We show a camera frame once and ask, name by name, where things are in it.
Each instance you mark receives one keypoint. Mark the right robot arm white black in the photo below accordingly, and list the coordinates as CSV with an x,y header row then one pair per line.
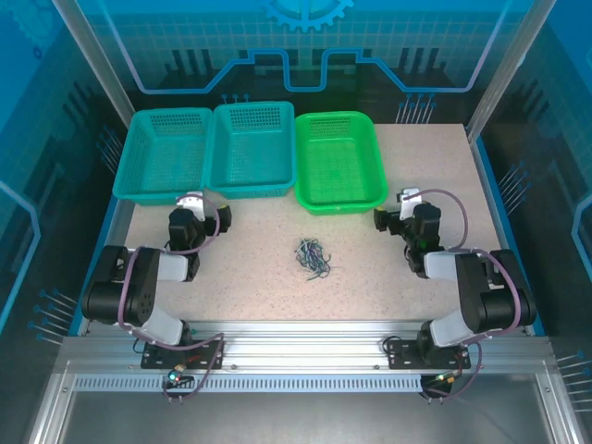
x,y
499,305

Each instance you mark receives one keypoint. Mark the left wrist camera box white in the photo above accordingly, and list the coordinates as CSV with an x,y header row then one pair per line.
x,y
199,205

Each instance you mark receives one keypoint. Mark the aluminium frame post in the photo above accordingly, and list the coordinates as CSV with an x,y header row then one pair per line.
x,y
509,69
92,55

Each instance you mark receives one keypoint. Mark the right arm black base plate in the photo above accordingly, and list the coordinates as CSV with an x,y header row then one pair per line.
x,y
402,353

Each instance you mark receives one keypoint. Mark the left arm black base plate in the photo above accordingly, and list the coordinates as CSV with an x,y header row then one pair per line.
x,y
208,353

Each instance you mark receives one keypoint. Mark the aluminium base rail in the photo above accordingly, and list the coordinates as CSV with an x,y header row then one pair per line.
x,y
300,344

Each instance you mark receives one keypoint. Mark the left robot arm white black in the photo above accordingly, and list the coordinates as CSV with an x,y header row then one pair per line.
x,y
115,291

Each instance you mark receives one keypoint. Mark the green plastic basket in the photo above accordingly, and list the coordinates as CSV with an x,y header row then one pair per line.
x,y
340,166

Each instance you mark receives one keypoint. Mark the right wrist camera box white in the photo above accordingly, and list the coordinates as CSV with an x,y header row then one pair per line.
x,y
407,205

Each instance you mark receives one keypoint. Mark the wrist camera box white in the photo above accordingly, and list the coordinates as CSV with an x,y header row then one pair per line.
x,y
199,205
407,205

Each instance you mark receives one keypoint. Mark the teal plastic basket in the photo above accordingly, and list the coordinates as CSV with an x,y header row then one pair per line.
x,y
252,152
162,157

